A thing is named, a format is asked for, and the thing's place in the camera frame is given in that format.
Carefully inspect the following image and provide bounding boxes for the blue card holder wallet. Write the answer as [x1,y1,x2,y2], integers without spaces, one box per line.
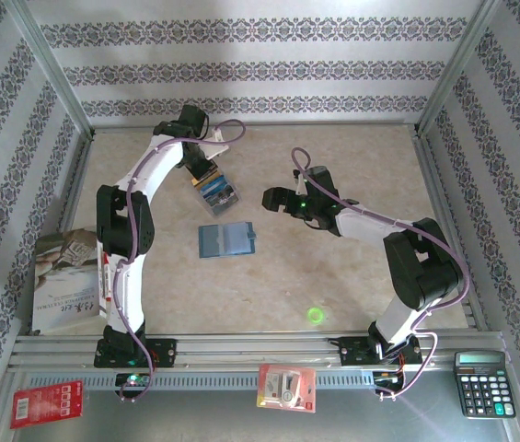
[197,221,258,261]

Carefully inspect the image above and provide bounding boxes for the gold card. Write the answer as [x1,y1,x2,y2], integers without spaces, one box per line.
[191,165,221,186]

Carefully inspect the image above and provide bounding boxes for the blue VIP card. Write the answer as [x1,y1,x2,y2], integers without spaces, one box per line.
[197,176,232,195]

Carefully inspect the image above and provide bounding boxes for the black VIP card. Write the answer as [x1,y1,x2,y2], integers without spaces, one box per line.
[202,187,237,207]

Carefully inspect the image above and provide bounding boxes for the book with white spine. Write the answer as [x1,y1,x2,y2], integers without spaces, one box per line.
[31,227,114,336]

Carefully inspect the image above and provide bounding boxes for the red blister pack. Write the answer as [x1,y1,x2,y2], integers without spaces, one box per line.
[257,363,318,414]

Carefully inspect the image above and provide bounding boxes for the grey metal shelf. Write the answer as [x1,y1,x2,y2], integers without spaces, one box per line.
[0,367,520,442]

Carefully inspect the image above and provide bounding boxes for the black desk calculator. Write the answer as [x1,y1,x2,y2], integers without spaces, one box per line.
[453,350,517,420]

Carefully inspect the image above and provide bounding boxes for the red flat product pack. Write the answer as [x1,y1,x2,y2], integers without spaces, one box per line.
[9,379,85,430]

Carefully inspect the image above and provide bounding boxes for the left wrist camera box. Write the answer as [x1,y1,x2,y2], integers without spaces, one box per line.
[203,127,232,163]

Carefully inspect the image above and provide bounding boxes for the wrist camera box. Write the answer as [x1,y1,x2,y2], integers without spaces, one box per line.
[293,169,310,197]
[203,127,232,163]

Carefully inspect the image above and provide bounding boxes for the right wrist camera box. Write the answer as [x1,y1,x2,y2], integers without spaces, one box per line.
[293,169,310,197]

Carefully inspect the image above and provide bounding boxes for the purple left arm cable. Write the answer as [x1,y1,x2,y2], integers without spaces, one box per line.
[114,118,247,402]

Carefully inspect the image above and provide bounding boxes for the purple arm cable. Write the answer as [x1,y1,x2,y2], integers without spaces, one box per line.
[290,146,471,401]
[114,118,247,402]

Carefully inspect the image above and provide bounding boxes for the aluminium frame back bar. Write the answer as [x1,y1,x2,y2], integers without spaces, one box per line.
[89,120,422,135]

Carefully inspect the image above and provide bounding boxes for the aluminium frame side bar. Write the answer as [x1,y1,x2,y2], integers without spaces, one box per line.
[56,133,98,234]
[413,133,491,332]

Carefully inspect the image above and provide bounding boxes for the aluminium mounting rail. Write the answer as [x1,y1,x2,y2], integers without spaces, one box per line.
[8,333,512,370]

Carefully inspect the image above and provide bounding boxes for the aluminium frame post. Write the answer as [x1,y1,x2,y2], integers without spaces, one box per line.
[4,0,98,139]
[413,0,504,139]

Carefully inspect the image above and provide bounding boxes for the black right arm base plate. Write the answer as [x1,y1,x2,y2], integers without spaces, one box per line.
[338,335,423,368]

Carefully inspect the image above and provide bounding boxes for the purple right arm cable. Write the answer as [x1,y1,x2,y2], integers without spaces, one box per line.
[290,146,471,401]

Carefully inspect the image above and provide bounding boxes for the slotted grey cable duct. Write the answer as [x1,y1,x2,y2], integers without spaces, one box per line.
[24,372,380,392]

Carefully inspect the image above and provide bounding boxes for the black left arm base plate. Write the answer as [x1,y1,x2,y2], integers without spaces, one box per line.
[93,339,178,369]

